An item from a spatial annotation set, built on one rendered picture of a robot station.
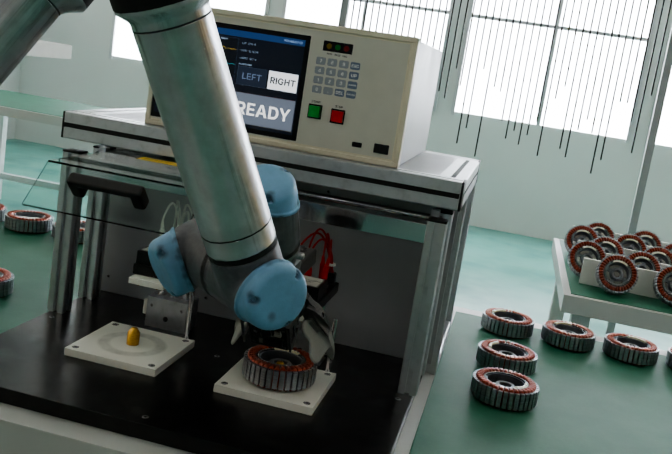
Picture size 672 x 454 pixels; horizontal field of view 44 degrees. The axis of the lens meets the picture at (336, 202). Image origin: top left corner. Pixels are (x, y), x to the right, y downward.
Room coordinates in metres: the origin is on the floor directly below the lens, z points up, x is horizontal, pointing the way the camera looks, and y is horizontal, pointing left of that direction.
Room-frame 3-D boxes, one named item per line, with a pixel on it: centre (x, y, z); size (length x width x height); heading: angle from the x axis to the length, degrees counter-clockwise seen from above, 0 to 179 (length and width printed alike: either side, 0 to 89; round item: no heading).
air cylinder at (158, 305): (1.38, 0.25, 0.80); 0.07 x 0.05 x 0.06; 78
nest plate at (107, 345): (1.24, 0.28, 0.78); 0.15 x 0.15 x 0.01; 78
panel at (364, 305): (1.47, 0.11, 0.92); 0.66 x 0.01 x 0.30; 78
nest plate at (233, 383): (1.19, 0.05, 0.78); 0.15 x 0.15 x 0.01; 78
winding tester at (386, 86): (1.53, 0.09, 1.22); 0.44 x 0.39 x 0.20; 78
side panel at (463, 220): (1.54, -0.23, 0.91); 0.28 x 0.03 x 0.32; 168
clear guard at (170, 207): (1.25, 0.28, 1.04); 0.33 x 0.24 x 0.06; 168
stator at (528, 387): (1.33, -0.33, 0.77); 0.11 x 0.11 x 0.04
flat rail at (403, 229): (1.31, 0.14, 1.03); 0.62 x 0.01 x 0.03; 78
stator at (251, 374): (1.19, 0.05, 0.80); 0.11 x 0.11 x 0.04
